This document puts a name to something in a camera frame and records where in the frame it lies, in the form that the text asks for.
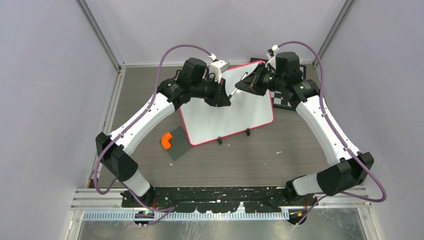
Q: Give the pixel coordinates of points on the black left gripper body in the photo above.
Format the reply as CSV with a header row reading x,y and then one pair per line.
x,y
205,89

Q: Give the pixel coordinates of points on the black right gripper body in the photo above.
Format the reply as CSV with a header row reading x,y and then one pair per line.
x,y
273,82

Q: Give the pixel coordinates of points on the white board with pink frame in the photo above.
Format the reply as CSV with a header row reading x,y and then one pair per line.
x,y
204,123

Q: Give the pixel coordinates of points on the white marker pen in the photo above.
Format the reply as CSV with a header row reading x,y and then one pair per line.
x,y
236,86

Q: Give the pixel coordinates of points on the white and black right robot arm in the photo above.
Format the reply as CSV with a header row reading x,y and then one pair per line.
x,y
345,160

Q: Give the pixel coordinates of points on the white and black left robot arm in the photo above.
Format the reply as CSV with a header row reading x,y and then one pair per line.
x,y
115,149

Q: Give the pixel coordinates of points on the black and white checkerboard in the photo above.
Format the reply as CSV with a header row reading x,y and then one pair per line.
x,y
300,93

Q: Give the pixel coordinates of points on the orange curved pipe piece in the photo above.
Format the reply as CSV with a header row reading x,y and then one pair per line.
x,y
166,140

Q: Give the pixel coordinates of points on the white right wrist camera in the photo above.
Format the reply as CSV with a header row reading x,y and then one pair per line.
x,y
271,54

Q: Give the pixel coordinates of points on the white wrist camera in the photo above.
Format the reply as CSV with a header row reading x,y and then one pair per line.
x,y
271,54
217,67

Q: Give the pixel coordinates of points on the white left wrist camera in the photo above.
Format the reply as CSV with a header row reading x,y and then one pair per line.
x,y
217,67

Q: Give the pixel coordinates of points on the grey studded base plate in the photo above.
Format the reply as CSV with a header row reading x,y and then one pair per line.
x,y
179,143

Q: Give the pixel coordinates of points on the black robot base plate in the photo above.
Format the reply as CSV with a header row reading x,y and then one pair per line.
x,y
227,199

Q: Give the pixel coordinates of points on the aluminium frame rail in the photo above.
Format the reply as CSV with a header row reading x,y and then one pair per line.
x,y
94,207

